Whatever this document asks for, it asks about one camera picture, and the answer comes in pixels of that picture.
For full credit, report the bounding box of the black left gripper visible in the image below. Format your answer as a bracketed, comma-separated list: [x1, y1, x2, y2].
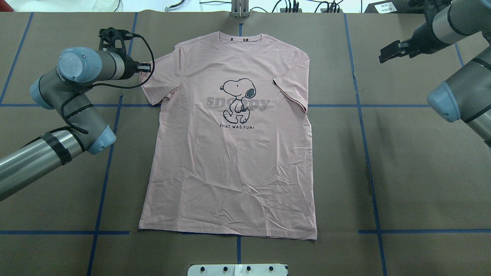
[98, 28, 152, 73]

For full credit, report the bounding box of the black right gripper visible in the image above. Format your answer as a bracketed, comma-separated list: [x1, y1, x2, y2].
[379, 27, 442, 64]

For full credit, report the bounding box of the pink Snoopy t-shirt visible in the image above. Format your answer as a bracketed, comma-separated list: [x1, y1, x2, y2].
[138, 32, 317, 240]

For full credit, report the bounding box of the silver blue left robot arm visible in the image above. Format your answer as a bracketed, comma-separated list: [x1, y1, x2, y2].
[0, 27, 154, 200]

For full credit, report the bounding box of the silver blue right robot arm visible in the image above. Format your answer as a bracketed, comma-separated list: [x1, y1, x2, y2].
[379, 0, 491, 146]

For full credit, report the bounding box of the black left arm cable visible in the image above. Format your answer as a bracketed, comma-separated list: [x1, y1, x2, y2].
[61, 34, 155, 135]

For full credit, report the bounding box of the aluminium frame post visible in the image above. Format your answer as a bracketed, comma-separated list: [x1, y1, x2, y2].
[230, 0, 250, 18]

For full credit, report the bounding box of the white camera post with base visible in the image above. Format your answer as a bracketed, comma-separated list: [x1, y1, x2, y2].
[187, 263, 289, 276]

